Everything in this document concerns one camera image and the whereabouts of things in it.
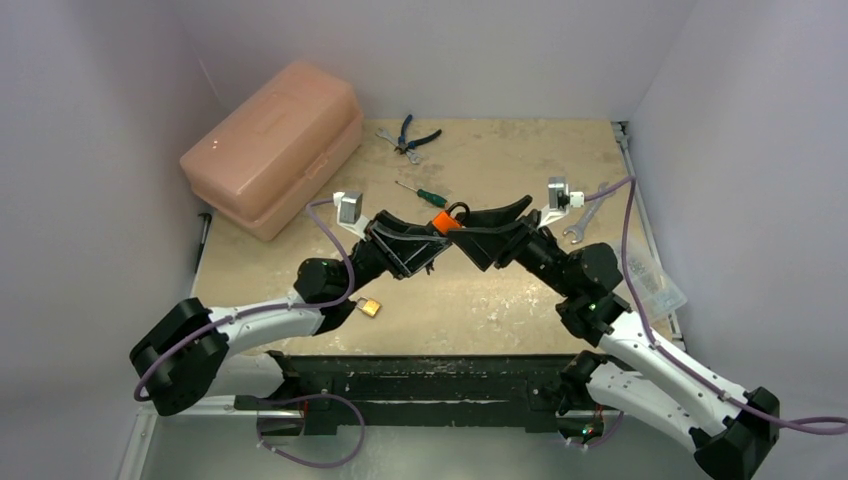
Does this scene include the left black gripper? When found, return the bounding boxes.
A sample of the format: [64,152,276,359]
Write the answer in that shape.
[338,211,450,298]

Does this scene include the orange padlock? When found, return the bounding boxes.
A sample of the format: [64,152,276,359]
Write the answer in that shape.
[431,202,470,235]

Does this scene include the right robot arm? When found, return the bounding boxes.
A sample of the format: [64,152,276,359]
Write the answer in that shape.
[441,197,780,479]

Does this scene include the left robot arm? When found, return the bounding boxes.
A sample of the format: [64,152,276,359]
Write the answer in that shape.
[129,211,460,416]

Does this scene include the brass padlock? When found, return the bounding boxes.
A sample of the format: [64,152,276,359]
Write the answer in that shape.
[355,297,382,318]

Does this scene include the small silver wrench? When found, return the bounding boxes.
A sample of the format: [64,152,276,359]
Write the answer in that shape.
[375,128,423,165]

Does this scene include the large silver wrench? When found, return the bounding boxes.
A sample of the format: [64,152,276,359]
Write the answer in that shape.
[563,197,605,245]

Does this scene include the pink plastic toolbox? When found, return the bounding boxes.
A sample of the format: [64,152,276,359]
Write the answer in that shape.
[180,61,364,241]

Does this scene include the clear plastic screw box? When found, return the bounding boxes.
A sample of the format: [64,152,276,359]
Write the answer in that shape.
[627,239,688,324]

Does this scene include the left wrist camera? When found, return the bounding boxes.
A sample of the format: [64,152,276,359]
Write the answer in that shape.
[332,191,369,239]

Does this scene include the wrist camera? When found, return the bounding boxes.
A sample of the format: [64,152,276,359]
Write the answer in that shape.
[332,191,369,239]
[537,176,586,228]

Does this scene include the green handled screwdriver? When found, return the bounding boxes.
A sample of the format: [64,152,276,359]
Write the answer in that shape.
[395,181,448,209]

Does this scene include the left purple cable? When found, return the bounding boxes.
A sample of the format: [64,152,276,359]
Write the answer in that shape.
[133,198,359,403]

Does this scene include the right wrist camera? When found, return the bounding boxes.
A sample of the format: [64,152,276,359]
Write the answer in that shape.
[537,176,586,228]

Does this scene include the blue handled pliers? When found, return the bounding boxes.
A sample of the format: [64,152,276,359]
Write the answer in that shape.
[395,114,443,156]

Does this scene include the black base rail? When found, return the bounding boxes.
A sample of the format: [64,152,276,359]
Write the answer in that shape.
[235,354,637,437]

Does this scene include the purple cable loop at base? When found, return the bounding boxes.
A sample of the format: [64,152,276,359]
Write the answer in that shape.
[255,392,369,470]

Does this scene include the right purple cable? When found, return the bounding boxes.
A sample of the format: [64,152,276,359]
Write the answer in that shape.
[582,175,848,437]

